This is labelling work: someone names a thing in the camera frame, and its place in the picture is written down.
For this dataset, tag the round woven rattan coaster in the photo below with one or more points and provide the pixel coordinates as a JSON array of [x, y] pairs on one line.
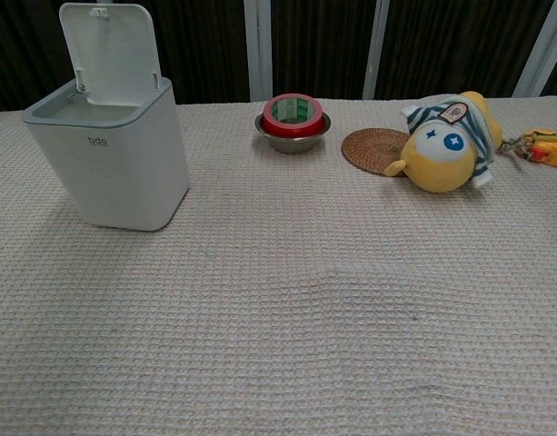
[[369, 150]]

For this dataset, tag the red adhesive tape roll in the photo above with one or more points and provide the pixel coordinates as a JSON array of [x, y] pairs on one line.
[[271, 125]]

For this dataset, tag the stainless steel bowl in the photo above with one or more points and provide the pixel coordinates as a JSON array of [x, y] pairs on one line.
[[291, 145]]

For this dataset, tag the yellow plush toy striped shirt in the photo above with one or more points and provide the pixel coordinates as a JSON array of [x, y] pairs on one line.
[[441, 168]]

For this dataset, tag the beige woven tablecloth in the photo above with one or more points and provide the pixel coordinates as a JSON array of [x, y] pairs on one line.
[[278, 318]]

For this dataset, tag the white metal frame post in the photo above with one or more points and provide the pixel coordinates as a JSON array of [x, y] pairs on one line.
[[257, 50], [376, 50], [548, 45]]

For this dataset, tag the white square container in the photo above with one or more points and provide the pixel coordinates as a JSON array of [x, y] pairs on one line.
[[123, 181]]

